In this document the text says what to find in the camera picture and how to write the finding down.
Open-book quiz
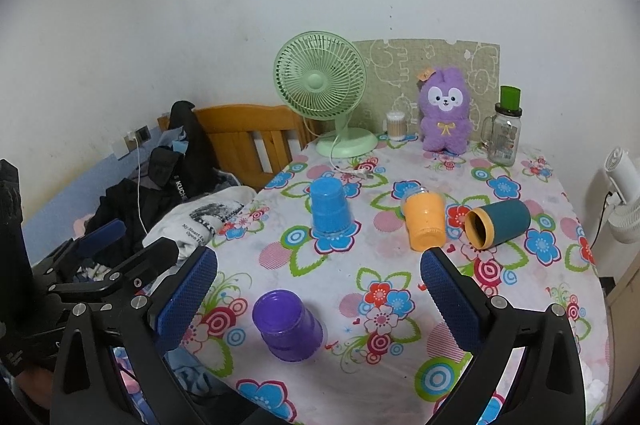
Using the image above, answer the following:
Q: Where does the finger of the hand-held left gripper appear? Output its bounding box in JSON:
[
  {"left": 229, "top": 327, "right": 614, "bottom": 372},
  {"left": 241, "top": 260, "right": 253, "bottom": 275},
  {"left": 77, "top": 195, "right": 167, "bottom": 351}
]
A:
[
  {"left": 30, "top": 219, "right": 127, "bottom": 278},
  {"left": 47, "top": 237, "right": 180, "bottom": 306}
]

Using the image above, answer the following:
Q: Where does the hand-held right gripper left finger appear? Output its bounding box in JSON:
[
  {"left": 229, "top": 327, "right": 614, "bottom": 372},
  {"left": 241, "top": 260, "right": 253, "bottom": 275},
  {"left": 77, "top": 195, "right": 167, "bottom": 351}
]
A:
[{"left": 48, "top": 247, "right": 236, "bottom": 425}]

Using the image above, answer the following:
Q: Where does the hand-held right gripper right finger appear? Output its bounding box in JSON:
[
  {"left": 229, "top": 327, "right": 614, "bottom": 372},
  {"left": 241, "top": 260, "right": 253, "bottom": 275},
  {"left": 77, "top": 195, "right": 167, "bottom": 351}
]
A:
[{"left": 419, "top": 247, "right": 587, "bottom": 425}]

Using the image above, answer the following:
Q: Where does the orange cup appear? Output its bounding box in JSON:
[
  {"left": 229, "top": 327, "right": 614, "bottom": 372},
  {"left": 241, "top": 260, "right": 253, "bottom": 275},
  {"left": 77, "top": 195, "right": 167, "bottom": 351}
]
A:
[{"left": 400, "top": 187, "right": 447, "bottom": 252}]

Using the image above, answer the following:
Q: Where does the teal cup yellow rim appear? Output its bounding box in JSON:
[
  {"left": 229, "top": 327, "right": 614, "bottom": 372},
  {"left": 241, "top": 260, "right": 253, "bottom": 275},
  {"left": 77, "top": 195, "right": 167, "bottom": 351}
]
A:
[{"left": 464, "top": 199, "right": 531, "bottom": 251}]

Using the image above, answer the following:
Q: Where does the purple cup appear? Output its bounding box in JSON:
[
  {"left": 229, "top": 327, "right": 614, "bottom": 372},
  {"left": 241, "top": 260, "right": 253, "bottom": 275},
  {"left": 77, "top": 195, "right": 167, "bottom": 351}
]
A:
[{"left": 251, "top": 289, "right": 328, "bottom": 363}]

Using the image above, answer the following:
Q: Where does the blue cup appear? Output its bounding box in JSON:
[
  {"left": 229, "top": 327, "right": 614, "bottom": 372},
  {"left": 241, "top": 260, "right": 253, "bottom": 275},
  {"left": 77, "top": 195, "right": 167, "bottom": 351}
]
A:
[{"left": 309, "top": 177, "right": 356, "bottom": 237}]

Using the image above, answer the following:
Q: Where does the white printed shirt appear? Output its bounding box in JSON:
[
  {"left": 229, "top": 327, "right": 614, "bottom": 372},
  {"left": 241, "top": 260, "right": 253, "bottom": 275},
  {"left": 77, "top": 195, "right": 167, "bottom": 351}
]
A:
[{"left": 142, "top": 186, "right": 258, "bottom": 258}]

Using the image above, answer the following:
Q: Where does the black jacket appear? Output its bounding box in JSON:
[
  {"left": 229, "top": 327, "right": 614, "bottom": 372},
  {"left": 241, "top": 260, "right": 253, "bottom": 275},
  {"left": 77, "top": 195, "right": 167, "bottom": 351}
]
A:
[{"left": 87, "top": 101, "right": 226, "bottom": 248}]

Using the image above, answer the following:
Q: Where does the floral tablecloth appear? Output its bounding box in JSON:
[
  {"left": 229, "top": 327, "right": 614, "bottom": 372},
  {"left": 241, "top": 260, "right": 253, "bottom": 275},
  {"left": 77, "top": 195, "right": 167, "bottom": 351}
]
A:
[{"left": 165, "top": 132, "right": 613, "bottom": 425}]

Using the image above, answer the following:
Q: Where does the blue crumpled cloth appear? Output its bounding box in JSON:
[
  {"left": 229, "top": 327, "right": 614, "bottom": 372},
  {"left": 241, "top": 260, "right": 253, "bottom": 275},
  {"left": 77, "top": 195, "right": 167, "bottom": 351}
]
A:
[{"left": 165, "top": 345, "right": 237, "bottom": 402}]

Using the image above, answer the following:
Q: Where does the light blue cloth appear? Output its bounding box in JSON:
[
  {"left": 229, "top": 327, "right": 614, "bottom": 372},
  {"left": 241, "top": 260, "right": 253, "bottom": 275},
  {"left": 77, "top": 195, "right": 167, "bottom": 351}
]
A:
[{"left": 164, "top": 127, "right": 193, "bottom": 154}]

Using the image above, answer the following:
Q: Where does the wooden headboard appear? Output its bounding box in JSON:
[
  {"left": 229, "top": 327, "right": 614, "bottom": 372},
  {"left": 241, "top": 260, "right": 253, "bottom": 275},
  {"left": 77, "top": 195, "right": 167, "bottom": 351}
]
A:
[{"left": 157, "top": 103, "right": 321, "bottom": 192}]

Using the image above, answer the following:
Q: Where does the glass mug green lid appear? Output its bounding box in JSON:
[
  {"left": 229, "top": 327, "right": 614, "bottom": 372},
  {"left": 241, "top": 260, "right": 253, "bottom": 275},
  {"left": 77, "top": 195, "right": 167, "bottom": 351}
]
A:
[{"left": 481, "top": 86, "right": 524, "bottom": 166}]

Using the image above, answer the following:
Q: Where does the cotton swab jar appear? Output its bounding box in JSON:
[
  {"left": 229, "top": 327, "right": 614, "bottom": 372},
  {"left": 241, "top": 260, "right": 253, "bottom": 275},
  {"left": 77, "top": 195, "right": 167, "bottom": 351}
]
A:
[{"left": 385, "top": 110, "right": 408, "bottom": 142}]

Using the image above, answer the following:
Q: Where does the beige cabinet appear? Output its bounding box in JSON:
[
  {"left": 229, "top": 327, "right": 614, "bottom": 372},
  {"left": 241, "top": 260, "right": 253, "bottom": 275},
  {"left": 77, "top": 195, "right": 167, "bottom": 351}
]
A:
[{"left": 602, "top": 255, "right": 640, "bottom": 411}]

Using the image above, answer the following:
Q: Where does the purple plush toy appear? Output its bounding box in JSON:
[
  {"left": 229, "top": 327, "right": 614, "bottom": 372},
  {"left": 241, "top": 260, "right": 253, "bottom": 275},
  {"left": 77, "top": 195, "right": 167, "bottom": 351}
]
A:
[{"left": 416, "top": 65, "right": 474, "bottom": 154}]

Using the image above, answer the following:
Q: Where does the white clip fan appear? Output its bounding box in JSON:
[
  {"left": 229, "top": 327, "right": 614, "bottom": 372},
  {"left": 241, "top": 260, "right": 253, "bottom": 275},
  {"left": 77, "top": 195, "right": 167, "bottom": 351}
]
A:
[{"left": 602, "top": 146, "right": 640, "bottom": 252}]

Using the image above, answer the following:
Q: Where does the elephant print board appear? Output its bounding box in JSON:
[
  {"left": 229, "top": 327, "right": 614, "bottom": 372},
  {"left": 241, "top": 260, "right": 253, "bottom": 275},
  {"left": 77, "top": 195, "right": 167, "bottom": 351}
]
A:
[{"left": 352, "top": 38, "right": 501, "bottom": 140}]

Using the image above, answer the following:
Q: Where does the green desk fan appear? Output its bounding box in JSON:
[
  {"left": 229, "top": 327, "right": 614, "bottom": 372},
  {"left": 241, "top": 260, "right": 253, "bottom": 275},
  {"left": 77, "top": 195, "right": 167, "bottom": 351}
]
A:
[{"left": 273, "top": 31, "right": 379, "bottom": 159}]

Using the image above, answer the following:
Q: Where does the white charging cable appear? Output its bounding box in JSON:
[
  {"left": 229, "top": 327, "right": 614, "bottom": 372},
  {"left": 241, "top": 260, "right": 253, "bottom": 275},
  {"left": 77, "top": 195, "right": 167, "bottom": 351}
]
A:
[{"left": 134, "top": 147, "right": 148, "bottom": 237}]

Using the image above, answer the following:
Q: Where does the white fan power cable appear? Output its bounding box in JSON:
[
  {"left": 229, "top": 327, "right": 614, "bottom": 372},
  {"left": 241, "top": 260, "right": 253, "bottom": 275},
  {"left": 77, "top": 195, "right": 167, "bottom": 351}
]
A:
[{"left": 330, "top": 132, "right": 375, "bottom": 180}]

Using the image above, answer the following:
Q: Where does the black fan cable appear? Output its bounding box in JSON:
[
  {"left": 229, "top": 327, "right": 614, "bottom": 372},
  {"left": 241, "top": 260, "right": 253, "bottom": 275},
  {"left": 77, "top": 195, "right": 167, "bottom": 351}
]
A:
[{"left": 590, "top": 191, "right": 615, "bottom": 252}]

